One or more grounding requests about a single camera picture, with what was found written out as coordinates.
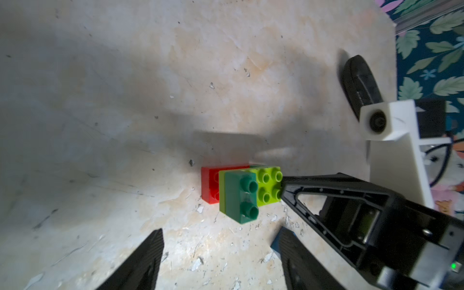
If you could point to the lime green lego brick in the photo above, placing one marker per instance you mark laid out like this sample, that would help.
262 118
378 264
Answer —
269 184

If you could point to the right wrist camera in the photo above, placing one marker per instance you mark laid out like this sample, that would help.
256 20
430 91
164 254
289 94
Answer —
396 161

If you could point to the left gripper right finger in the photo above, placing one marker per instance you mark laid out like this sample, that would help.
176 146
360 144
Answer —
302 271

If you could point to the small dark green lego brick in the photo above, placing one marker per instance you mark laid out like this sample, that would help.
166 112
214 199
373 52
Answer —
241 189

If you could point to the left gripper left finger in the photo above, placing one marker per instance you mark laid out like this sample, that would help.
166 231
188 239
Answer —
140 270

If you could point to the black oval remote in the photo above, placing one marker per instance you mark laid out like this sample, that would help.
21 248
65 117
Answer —
359 84

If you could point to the blue lego brick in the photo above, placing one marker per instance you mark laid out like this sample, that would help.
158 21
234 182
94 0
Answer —
275 244

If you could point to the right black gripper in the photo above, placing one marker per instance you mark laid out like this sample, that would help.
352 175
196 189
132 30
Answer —
393 243

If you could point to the red lego brick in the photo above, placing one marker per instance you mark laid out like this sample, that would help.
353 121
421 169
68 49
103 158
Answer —
210 181

